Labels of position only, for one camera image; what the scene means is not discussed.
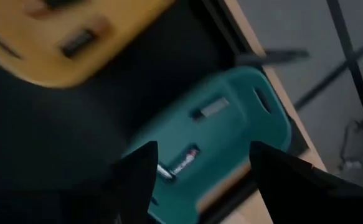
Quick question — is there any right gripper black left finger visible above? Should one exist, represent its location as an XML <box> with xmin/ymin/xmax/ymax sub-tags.
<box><xmin>100</xmin><ymin>140</ymin><xmax>159</xmax><ymax>224</ymax></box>

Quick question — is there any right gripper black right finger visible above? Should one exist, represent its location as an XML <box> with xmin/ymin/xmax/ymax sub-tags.
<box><xmin>249</xmin><ymin>140</ymin><xmax>363</xmax><ymax>224</ymax></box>

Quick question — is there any copper-top black battery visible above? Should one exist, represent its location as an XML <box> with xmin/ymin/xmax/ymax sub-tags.
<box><xmin>59</xmin><ymin>28</ymin><xmax>97</xmax><ymax>59</ymax></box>

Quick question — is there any yellow plastic bin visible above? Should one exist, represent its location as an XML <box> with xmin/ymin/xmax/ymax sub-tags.
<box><xmin>0</xmin><ymin>0</ymin><xmax>177</xmax><ymax>90</ymax></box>

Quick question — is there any teal plastic bin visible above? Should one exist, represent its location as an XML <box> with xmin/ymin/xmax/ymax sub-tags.
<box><xmin>123</xmin><ymin>65</ymin><xmax>293</xmax><ymax>224</ymax></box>

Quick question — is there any short black rod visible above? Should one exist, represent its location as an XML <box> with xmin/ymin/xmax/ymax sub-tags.
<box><xmin>237</xmin><ymin>49</ymin><xmax>310</xmax><ymax>67</ymax></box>

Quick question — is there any white power adapter cable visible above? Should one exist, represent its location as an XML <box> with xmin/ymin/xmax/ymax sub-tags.
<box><xmin>342</xmin><ymin>158</ymin><xmax>363</xmax><ymax>171</ymax></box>

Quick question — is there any black floor cable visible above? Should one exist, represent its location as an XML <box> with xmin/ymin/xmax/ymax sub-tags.
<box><xmin>338</xmin><ymin>118</ymin><xmax>363</xmax><ymax>172</ymax></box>

